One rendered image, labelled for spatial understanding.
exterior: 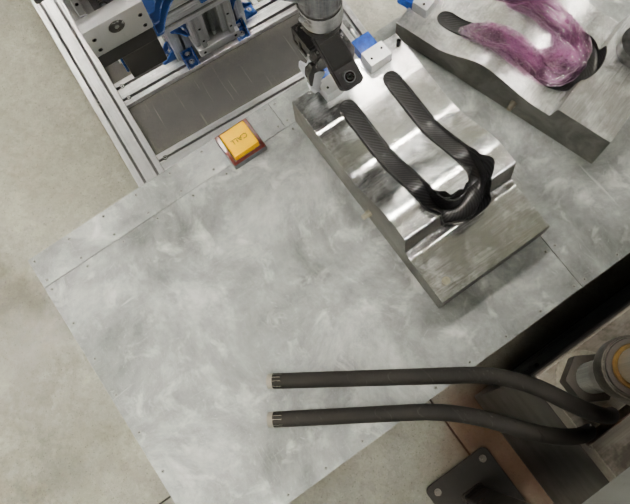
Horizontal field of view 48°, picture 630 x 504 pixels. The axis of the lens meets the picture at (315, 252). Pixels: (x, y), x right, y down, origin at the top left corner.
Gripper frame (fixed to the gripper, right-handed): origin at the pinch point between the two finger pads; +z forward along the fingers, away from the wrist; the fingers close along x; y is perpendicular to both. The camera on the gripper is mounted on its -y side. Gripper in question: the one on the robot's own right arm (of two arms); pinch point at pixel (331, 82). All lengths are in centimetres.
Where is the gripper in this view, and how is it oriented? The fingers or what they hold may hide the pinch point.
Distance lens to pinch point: 145.7
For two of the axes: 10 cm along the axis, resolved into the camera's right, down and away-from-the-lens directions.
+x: -8.2, 5.6, -1.1
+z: 0.5, 2.6, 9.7
